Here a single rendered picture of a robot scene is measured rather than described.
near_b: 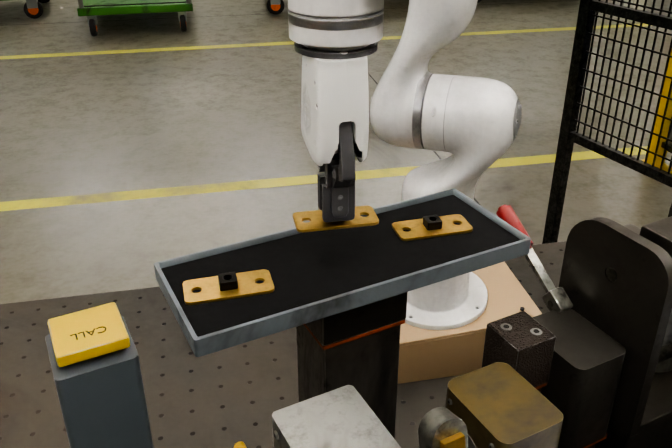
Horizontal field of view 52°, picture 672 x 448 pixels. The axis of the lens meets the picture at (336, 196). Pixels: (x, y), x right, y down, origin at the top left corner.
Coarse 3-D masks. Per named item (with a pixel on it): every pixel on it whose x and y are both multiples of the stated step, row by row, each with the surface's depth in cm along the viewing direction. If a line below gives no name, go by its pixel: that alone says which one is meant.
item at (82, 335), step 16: (112, 304) 64; (48, 320) 61; (64, 320) 61; (80, 320) 61; (96, 320) 61; (112, 320) 61; (64, 336) 59; (80, 336) 59; (96, 336) 59; (112, 336) 59; (128, 336) 60; (64, 352) 58; (80, 352) 58; (96, 352) 58
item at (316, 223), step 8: (360, 208) 72; (368, 208) 72; (296, 216) 70; (304, 216) 70; (312, 216) 70; (320, 216) 70; (360, 216) 70; (368, 216) 70; (376, 216) 70; (296, 224) 69; (304, 224) 69; (312, 224) 69; (320, 224) 69; (328, 224) 69; (336, 224) 69; (344, 224) 69; (352, 224) 69; (360, 224) 69; (368, 224) 69; (376, 224) 69
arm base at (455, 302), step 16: (432, 288) 119; (448, 288) 119; (464, 288) 121; (480, 288) 127; (416, 304) 122; (432, 304) 120; (448, 304) 121; (464, 304) 123; (480, 304) 123; (416, 320) 120; (432, 320) 120; (448, 320) 119; (464, 320) 119
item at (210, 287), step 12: (216, 276) 67; (228, 276) 66; (240, 276) 67; (252, 276) 67; (264, 276) 67; (192, 288) 65; (204, 288) 65; (216, 288) 65; (228, 288) 65; (240, 288) 65; (252, 288) 65; (264, 288) 65; (192, 300) 64; (204, 300) 64; (216, 300) 64
